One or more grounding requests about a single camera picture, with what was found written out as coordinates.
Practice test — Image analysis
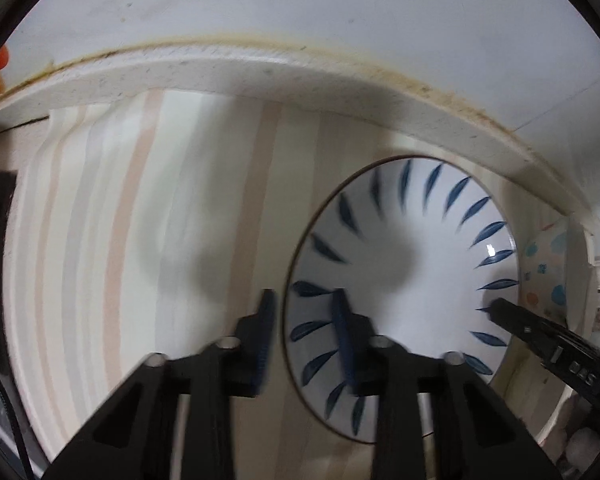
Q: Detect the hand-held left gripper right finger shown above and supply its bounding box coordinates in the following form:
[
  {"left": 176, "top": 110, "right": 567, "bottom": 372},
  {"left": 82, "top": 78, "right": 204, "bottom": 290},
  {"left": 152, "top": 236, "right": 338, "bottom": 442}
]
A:
[{"left": 330, "top": 288, "right": 566, "bottom": 480}]

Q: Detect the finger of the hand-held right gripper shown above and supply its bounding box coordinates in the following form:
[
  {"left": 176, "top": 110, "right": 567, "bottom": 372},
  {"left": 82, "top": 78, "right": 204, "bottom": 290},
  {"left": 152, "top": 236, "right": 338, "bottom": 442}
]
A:
[{"left": 487, "top": 297, "right": 572, "bottom": 362}]

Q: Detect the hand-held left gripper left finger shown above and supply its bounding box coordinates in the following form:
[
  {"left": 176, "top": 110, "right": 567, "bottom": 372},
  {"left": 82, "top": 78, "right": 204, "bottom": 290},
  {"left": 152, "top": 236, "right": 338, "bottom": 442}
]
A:
[{"left": 40, "top": 288, "right": 281, "bottom": 480}]

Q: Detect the white spotted bowl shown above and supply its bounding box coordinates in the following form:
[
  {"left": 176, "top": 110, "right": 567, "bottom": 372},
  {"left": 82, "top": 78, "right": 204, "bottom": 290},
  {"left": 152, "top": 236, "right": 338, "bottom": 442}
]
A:
[{"left": 519, "top": 217, "right": 573, "bottom": 326}]

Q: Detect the white plate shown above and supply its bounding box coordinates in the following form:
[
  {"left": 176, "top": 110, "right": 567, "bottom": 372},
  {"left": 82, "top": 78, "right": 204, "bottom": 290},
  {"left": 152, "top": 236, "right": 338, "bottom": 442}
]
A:
[{"left": 490, "top": 215, "right": 600, "bottom": 448}]

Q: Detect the blue leaf pattern plate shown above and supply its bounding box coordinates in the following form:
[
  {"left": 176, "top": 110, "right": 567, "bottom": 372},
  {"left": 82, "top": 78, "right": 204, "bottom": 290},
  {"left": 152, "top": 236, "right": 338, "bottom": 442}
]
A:
[{"left": 284, "top": 156, "right": 521, "bottom": 443}]

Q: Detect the striped tablecloth with cat print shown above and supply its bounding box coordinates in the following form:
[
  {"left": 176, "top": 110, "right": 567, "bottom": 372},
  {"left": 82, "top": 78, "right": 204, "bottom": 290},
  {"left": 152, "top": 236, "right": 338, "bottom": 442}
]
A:
[{"left": 0, "top": 87, "right": 596, "bottom": 480}]

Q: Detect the black cable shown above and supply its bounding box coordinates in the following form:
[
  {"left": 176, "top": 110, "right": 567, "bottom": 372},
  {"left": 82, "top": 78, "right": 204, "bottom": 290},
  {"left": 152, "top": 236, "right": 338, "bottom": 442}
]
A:
[{"left": 0, "top": 350, "right": 36, "bottom": 480}]

